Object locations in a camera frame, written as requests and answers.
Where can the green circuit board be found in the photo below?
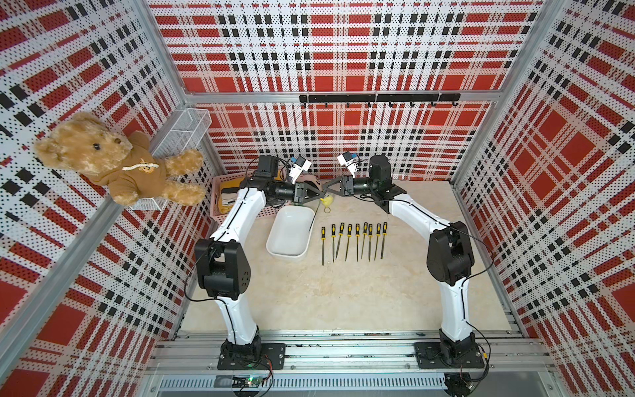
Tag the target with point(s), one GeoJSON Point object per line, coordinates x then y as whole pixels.
{"type": "Point", "coordinates": [248, 382]}

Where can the yellow round keychain toy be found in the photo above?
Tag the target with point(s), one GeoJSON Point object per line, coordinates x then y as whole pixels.
{"type": "Point", "coordinates": [326, 203]}

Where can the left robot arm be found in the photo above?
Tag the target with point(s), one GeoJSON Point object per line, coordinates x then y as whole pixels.
{"type": "Point", "coordinates": [222, 268]}

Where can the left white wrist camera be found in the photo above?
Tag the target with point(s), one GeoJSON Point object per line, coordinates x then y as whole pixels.
{"type": "Point", "coordinates": [297, 166]}

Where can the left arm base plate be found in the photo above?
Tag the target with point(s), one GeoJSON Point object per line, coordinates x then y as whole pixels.
{"type": "Point", "coordinates": [254, 356]}

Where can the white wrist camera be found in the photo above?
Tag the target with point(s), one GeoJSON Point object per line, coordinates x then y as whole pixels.
{"type": "Point", "coordinates": [349, 161]}
{"type": "Point", "coordinates": [297, 166]}

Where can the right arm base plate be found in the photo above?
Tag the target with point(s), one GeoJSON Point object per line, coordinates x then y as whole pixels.
{"type": "Point", "coordinates": [437, 355]}

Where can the brown teddy bear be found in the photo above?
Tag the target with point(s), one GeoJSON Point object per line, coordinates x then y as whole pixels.
{"type": "Point", "coordinates": [123, 164]}

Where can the pink plastic basket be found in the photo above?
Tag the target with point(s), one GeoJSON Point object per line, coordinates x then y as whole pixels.
{"type": "Point", "coordinates": [216, 216]}

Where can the aluminium mounting rail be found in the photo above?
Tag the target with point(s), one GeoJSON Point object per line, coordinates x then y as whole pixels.
{"type": "Point", "coordinates": [354, 363]}

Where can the pink black plush toy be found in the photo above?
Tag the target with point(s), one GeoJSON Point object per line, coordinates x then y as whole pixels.
{"type": "Point", "coordinates": [310, 179]}

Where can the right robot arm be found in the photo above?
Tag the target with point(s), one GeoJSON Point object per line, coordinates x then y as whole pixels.
{"type": "Point", "coordinates": [450, 256]}

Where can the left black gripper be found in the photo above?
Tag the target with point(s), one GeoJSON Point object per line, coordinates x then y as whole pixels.
{"type": "Point", "coordinates": [300, 191]}

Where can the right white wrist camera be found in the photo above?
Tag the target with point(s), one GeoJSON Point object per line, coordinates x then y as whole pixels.
{"type": "Point", "coordinates": [349, 161]}

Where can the clear wall-mounted basket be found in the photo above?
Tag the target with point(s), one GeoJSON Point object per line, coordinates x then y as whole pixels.
{"type": "Point", "coordinates": [184, 130]}

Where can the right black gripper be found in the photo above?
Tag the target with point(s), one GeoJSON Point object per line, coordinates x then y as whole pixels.
{"type": "Point", "coordinates": [346, 189]}

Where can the black wall hook rail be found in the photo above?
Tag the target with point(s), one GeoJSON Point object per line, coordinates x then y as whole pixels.
{"type": "Point", "coordinates": [327, 99]}

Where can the yellow printed folded cloth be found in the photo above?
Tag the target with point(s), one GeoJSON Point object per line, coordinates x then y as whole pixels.
{"type": "Point", "coordinates": [228, 193]}

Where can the white plastic storage box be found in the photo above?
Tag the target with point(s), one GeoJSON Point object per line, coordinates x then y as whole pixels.
{"type": "Point", "coordinates": [290, 233]}

